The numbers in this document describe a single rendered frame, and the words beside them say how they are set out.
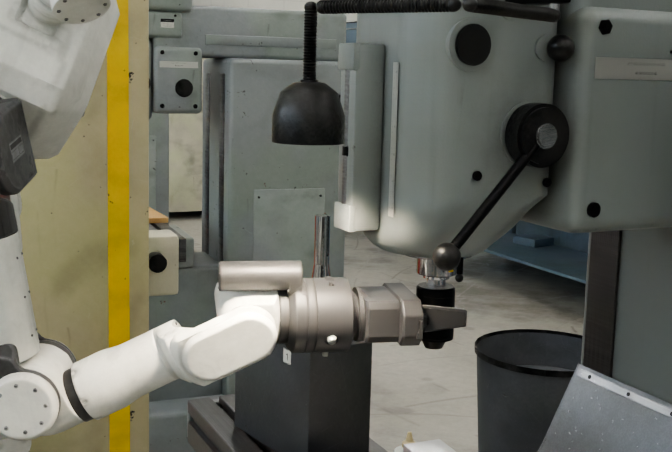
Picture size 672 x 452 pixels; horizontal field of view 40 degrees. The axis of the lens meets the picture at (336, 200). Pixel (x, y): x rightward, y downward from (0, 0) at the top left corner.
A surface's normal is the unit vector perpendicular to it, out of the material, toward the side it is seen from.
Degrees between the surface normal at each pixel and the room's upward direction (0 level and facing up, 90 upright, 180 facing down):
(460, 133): 90
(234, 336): 103
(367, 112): 90
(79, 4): 147
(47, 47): 57
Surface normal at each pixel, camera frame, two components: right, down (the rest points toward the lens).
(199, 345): 0.17, 0.36
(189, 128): 0.43, 0.14
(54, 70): 0.54, -0.43
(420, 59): -0.42, 0.11
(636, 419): -0.79, -0.42
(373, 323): 0.18, 0.14
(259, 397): -0.80, 0.06
